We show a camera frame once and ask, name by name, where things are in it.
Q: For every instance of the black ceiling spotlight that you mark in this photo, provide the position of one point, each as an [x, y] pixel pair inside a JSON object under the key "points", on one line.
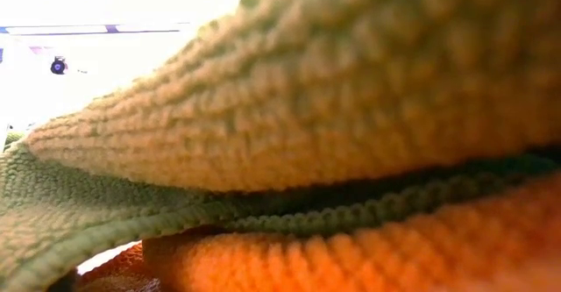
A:
{"points": [[58, 66]]}

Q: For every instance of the green microfiber towel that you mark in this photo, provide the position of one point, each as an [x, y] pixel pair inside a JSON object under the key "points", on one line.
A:
{"points": [[307, 86], [13, 137]]}

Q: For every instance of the orange microfiber towel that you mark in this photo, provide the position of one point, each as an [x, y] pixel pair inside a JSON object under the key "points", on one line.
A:
{"points": [[350, 261], [114, 265]]}

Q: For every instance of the long ceiling light bar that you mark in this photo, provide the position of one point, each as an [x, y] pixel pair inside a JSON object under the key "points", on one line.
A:
{"points": [[57, 30]]}

